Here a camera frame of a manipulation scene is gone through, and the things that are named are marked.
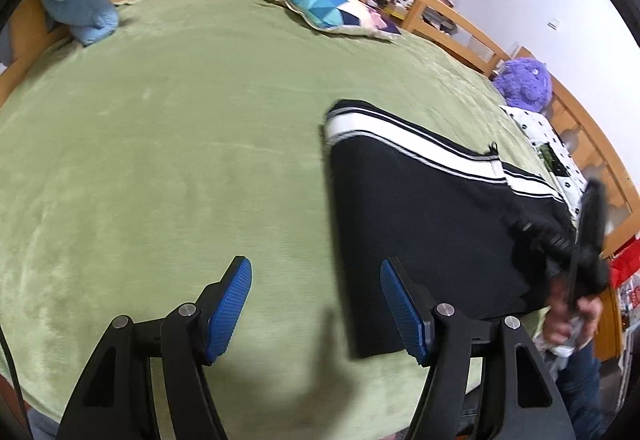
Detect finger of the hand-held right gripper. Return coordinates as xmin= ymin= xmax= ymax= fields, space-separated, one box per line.
xmin=575 ymin=180 xmax=610 ymax=265
xmin=510 ymin=215 xmax=576 ymax=261

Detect green fleece blanket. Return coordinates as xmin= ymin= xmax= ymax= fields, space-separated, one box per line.
xmin=0 ymin=0 xmax=566 ymax=431

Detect person's right hand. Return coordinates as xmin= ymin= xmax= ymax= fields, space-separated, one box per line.
xmin=542 ymin=290 xmax=603 ymax=356

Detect purple plush toy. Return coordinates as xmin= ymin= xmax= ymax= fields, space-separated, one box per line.
xmin=492 ymin=58 xmax=553 ymax=113

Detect red printed bag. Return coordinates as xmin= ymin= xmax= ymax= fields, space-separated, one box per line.
xmin=607 ymin=247 xmax=640 ymax=321

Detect cluttered table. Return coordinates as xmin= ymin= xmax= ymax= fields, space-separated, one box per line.
xmin=370 ymin=0 xmax=458 ymax=35

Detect black pants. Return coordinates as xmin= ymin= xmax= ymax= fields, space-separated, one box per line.
xmin=322 ymin=100 xmax=581 ymax=361

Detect person's blue jeans leg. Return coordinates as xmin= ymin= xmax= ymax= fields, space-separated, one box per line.
xmin=550 ymin=345 xmax=623 ymax=440

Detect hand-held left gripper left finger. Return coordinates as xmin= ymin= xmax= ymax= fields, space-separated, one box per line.
xmin=56 ymin=256 xmax=252 ymax=440

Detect white floral pillow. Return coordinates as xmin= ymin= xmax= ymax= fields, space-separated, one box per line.
xmin=500 ymin=104 xmax=593 ymax=221

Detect geometric patterned pillow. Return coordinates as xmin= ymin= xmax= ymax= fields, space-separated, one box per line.
xmin=263 ymin=0 xmax=403 ymax=42

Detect black cable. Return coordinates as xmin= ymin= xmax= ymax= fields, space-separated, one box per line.
xmin=0 ymin=320 xmax=26 ymax=426

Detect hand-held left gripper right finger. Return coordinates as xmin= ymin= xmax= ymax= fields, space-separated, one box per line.
xmin=380 ymin=256 xmax=576 ymax=440

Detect dark green cloth item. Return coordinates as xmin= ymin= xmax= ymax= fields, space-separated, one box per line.
xmin=539 ymin=144 xmax=566 ymax=175

